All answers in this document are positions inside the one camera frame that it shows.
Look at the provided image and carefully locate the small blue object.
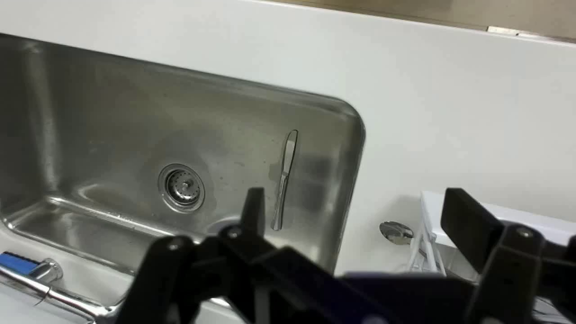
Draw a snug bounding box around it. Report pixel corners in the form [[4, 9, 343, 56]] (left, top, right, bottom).
[[0, 251, 44, 283]]

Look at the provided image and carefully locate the round metal sink drain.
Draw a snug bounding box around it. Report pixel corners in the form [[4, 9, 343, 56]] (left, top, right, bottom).
[[157, 162, 208, 215]]

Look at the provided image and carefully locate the stainless steel sink basin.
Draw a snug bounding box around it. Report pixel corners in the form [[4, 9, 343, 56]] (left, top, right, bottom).
[[0, 33, 368, 323]]

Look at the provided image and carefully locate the flat chrome hole cover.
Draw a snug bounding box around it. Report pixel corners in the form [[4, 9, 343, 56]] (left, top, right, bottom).
[[379, 220, 416, 247]]

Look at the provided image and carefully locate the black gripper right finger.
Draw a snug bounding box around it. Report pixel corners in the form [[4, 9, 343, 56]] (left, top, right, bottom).
[[440, 188, 576, 324]]

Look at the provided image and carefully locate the chrome cylinder cap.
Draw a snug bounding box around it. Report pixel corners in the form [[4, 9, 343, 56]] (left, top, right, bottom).
[[33, 258, 65, 287]]

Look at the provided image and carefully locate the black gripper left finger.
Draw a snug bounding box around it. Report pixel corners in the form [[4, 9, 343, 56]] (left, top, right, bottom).
[[114, 186, 386, 324]]

